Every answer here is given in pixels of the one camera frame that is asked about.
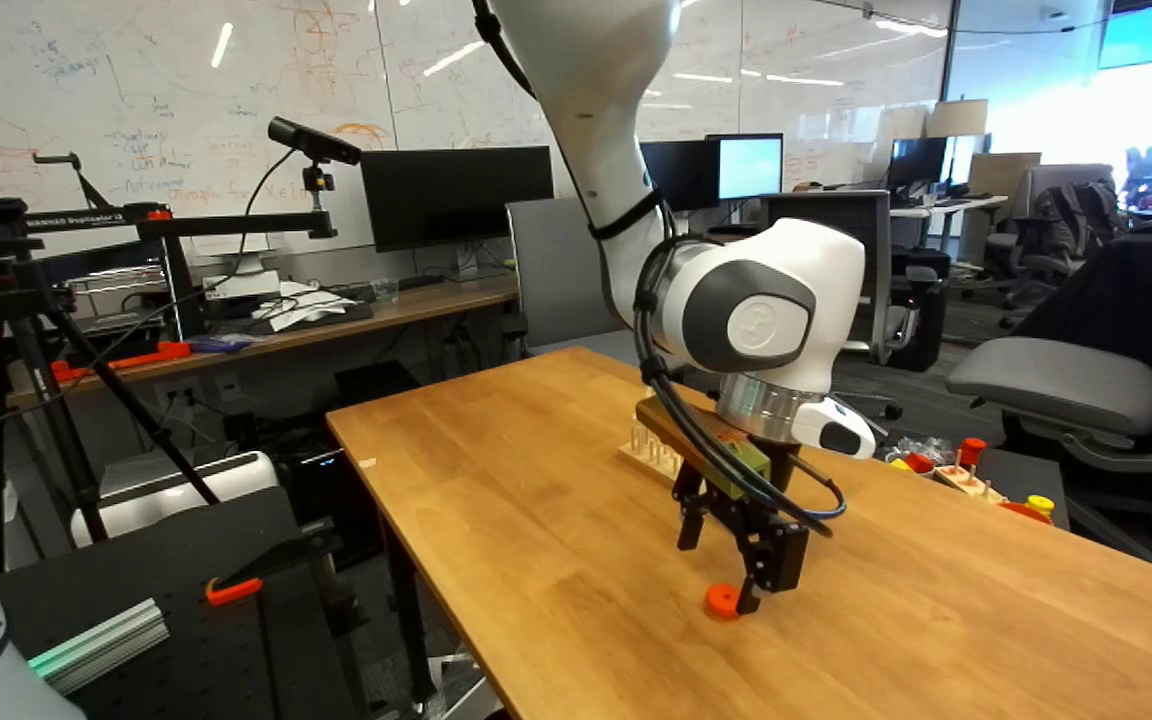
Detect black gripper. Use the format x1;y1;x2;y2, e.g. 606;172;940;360
672;443;810;616

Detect orange ring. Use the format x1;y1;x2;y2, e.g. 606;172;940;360
700;581;747;625

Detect small wooden platform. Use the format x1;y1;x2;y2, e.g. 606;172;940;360
616;396;739;492

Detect grey partition panel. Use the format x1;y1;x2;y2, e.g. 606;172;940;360
504;195;638;356

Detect grey office chair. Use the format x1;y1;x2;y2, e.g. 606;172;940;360
942;251;1152;563

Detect small dark monitor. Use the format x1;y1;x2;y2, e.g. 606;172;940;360
638;138;720;214

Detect monitor with lit screen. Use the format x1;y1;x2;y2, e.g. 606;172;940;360
709;128;790;207

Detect long wooden desk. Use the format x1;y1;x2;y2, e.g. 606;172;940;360
0;278;520;405

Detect wide black monitor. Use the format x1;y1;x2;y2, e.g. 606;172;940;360
357;145;557;255

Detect black clamp with orange tip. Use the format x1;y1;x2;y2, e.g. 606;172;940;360
200;517;349;613

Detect beige lamp shade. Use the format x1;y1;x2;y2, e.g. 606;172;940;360
922;98;991;140

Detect white papers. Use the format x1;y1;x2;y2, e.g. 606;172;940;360
208;271;361;336

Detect white case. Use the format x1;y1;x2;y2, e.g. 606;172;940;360
69;450;284;553

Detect black side table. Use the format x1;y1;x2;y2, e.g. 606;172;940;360
0;483;381;720

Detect aluminium bar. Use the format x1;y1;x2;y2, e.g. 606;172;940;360
23;597;170;695

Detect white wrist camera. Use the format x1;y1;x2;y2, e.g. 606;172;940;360
790;396;885;466

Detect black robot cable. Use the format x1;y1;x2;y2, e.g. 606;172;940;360
466;0;850;538

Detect black camera on boom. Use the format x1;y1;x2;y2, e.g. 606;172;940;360
263;111;368;172

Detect orange handled tool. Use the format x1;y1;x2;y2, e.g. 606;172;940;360
48;340;196;391

